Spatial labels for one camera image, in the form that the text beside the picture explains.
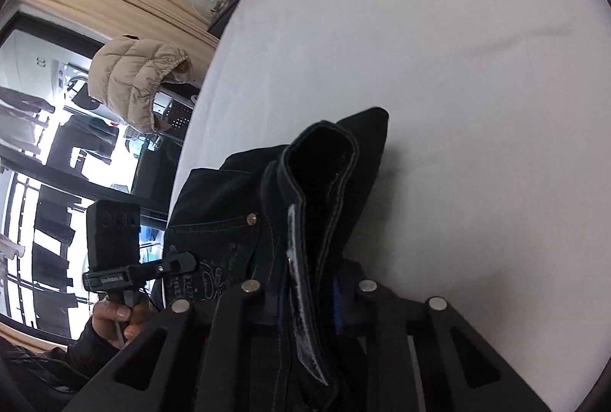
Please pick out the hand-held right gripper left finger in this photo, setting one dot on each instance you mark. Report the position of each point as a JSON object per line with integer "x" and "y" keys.
{"x": 274, "y": 314}

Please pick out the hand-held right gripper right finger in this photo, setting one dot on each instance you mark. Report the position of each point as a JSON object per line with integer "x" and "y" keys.
{"x": 338, "y": 309}

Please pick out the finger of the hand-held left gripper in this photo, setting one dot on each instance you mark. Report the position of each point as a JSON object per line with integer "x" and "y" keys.
{"x": 181, "y": 262}

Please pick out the black pants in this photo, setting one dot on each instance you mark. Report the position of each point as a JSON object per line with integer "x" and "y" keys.
{"x": 229, "y": 202}

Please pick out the person's left forearm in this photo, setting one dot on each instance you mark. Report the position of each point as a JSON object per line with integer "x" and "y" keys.
{"x": 47, "y": 369}

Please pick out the person's left hand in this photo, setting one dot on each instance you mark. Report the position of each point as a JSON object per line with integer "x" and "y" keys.
{"x": 112, "y": 321}

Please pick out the hanging dark garment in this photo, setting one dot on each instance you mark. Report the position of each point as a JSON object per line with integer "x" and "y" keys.
{"x": 24, "y": 116}
{"x": 55, "y": 216}
{"x": 83, "y": 144}

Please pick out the black perforated chair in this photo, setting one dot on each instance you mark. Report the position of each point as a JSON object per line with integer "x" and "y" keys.
{"x": 176, "y": 116}

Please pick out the white bed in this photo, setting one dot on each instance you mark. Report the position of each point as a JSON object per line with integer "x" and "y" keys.
{"x": 429, "y": 59}

